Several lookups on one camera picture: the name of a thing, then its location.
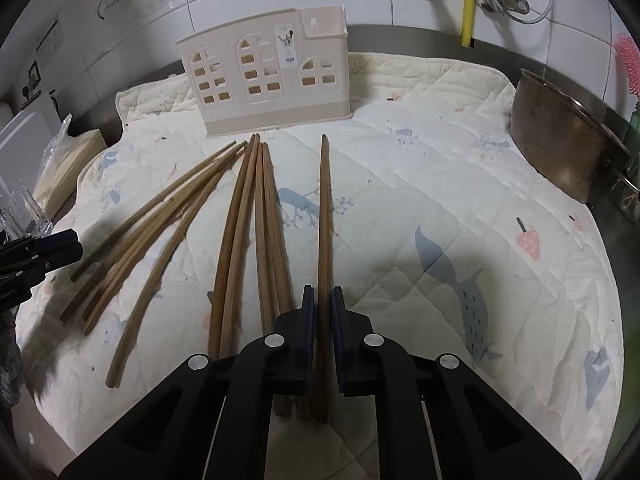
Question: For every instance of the clear glass mug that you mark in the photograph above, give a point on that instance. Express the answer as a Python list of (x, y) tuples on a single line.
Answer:
[(21, 216)]

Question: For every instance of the beige house-shaped utensil holder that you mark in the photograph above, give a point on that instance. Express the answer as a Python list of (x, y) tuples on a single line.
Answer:
[(270, 70)]

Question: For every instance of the brass metal pot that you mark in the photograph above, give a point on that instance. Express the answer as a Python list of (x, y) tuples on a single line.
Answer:
[(564, 142)]

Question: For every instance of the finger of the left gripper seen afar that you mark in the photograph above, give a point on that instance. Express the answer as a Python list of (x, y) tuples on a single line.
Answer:
[(29, 259)]

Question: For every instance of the plastic bag on box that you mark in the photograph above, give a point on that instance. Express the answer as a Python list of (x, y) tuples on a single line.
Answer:
[(55, 152)]

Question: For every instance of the cream quilted printed mat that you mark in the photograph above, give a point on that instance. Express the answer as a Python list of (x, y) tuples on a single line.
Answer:
[(443, 235)]

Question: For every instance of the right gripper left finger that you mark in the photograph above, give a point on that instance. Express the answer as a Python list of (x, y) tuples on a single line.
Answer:
[(295, 356)]

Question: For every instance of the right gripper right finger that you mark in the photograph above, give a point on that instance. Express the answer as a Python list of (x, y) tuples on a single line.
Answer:
[(356, 362)]

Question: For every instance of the pink bottle brush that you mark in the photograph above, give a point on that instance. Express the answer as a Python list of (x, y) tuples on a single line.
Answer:
[(629, 53)]

